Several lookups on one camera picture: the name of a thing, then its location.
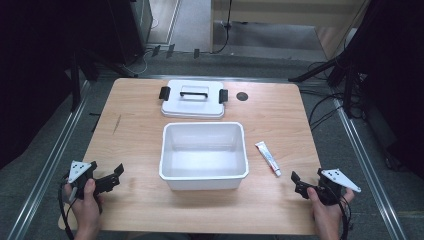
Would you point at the person's left hand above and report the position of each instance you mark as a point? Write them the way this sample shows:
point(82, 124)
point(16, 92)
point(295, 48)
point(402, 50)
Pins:
point(87, 206)

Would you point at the black metal stand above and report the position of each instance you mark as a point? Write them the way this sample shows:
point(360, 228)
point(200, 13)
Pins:
point(76, 83)

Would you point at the person's right hand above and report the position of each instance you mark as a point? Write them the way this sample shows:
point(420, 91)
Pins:
point(328, 213)

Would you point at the metal floor rail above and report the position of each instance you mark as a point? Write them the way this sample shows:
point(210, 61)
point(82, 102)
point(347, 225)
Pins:
point(46, 166)
point(370, 173)

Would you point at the black tripod stand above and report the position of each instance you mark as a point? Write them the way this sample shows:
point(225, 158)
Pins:
point(320, 68)

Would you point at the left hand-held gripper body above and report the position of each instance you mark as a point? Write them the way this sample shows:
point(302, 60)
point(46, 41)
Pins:
point(83, 173)

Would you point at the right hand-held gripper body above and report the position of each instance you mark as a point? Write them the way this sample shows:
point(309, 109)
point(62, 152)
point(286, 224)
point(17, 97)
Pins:
point(333, 186)

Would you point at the white ointment tube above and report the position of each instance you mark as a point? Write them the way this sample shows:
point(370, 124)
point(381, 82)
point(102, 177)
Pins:
point(268, 159)

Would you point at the white plastic storage box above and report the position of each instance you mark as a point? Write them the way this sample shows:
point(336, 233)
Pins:
point(204, 156)

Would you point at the black round table grommet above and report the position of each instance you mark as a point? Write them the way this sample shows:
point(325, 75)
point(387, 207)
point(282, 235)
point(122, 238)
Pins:
point(242, 96)

